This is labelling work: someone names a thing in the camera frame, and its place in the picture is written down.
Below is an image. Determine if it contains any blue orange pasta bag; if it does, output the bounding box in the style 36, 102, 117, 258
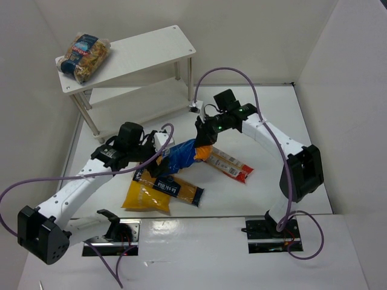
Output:
162, 139, 213, 175

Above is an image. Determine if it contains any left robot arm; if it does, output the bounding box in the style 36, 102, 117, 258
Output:
17, 122, 174, 265

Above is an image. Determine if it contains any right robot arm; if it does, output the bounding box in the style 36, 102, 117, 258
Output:
191, 89, 324, 234

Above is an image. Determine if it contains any yellow fusilli pasta bag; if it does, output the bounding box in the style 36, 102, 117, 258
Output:
122, 180, 170, 214

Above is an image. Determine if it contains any white two-tier shelf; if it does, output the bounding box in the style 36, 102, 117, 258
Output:
58, 25, 196, 144

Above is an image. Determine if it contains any tricolour fusilli pasta bag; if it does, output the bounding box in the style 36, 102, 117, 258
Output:
56, 33, 111, 85

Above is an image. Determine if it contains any dark blue spaghetti pack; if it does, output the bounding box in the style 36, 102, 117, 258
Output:
132, 169, 204, 207

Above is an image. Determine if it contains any red spaghetti pack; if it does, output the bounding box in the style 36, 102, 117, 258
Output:
206, 147, 254, 184

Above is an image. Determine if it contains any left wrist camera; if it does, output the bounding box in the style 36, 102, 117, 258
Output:
154, 132, 175, 151

